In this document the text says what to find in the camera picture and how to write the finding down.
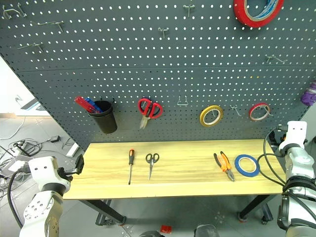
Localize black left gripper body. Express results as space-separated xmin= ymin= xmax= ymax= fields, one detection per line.
xmin=58 ymin=162 xmax=78 ymax=179

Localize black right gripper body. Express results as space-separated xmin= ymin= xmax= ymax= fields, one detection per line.
xmin=268 ymin=127 xmax=287 ymax=149

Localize grey pegboard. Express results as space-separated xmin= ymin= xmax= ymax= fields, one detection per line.
xmin=0 ymin=0 xmax=316 ymax=152

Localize white flat panel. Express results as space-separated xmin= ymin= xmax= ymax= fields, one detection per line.
xmin=66 ymin=144 xmax=80 ymax=157

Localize small red tape roll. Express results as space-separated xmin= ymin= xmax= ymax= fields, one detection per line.
xmin=248 ymin=103 xmax=271 ymax=122

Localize black plastic cup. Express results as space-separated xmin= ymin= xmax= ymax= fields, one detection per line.
xmin=88 ymin=100 xmax=118 ymax=134

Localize blue tape roll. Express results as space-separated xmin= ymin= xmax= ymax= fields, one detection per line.
xmin=234 ymin=154 xmax=261 ymax=177

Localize white floor box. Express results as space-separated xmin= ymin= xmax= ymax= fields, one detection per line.
xmin=8 ymin=155 xmax=32 ymax=179

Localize black table leg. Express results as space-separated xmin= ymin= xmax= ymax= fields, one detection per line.
xmin=80 ymin=198 xmax=127 ymax=226
xmin=237 ymin=194 xmax=274 ymax=225

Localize black orange screwdriver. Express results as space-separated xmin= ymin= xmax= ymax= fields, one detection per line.
xmin=127 ymin=149 xmax=136 ymax=185

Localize purple bundle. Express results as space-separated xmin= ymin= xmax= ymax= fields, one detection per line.
xmin=300 ymin=81 xmax=316 ymax=107

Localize grey flat board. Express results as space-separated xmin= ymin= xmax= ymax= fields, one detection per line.
xmin=20 ymin=98 xmax=45 ymax=111

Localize yellow tape roll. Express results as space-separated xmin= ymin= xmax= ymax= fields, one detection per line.
xmin=199 ymin=105 xmax=224 ymax=127

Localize long metal pegboard hook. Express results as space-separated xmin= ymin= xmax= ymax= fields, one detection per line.
xmin=265 ymin=55 xmax=287 ymax=64
xmin=36 ymin=20 xmax=65 ymax=33
xmin=16 ymin=42 xmax=44 ymax=53

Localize dark rounded shape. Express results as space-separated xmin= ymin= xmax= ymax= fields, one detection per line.
xmin=193 ymin=224 xmax=221 ymax=237
xmin=137 ymin=230 xmax=165 ymax=237

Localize large red tape roll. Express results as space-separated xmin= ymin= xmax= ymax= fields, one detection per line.
xmin=233 ymin=0 xmax=285 ymax=28

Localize double metal pegboard hook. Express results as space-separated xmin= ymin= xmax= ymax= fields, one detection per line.
xmin=1 ymin=4 xmax=27 ymax=19

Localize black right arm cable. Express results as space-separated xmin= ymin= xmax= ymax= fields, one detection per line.
xmin=256 ymin=125 xmax=313 ymax=219

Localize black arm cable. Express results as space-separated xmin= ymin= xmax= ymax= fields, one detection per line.
xmin=6 ymin=169 xmax=26 ymax=228
xmin=256 ymin=125 xmax=313 ymax=219

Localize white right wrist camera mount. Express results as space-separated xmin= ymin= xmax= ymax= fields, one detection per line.
xmin=278 ymin=120 xmax=308 ymax=152

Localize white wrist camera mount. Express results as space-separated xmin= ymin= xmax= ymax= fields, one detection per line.
xmin=28 ymin=156 xmax=72 ymax=191
xmin=278 ymin=120 xmax=308 ymax=152

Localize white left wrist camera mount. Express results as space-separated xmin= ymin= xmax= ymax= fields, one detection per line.
xmin=28 ymin=156 xmax=72 ymax=191

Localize tangled floor cables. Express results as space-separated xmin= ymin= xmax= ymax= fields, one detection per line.
xmin=0 ymin=116 xmax=75 ymax=198

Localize orange handled pliers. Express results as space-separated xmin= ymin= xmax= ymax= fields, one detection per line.
xmin=213 ymin=151 xmax=236 ymax=182

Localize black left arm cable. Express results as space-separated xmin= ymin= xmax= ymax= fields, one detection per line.
xmin=6 ymin=169 xmax=26 ymax=228

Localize black handled scissors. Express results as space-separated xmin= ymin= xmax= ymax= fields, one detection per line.
xmin=145 ymin=153 xmax=160 ymax=181

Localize red handled scissors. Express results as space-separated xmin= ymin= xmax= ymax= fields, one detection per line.
xmin=137 ymin=98 xmax=163 ymax=130

